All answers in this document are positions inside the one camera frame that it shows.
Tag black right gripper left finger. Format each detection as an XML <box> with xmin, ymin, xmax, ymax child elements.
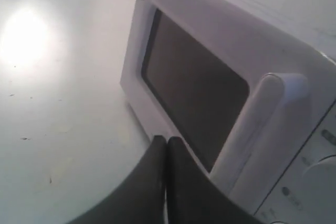
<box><xmin>70</xmin><ymin>135</ymin><xmax>167</xmax><ymax>224</ymax></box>

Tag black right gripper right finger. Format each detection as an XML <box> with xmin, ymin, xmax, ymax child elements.
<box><xmin>167</xmin><ymin>137</ymin><xmax>260</xmax><ymax>224</ymax></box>

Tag white microwave door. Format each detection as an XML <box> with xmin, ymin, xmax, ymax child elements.
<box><xmin>121</xmin><ymin>0</ymin><xmax>335</xmax><ymax>199</ymax></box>

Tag white microwave oven body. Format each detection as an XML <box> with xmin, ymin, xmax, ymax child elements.
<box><xmin>109</xmin><ymin>0</ymin><xmax>336</xmax><ymax>224</ymax></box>

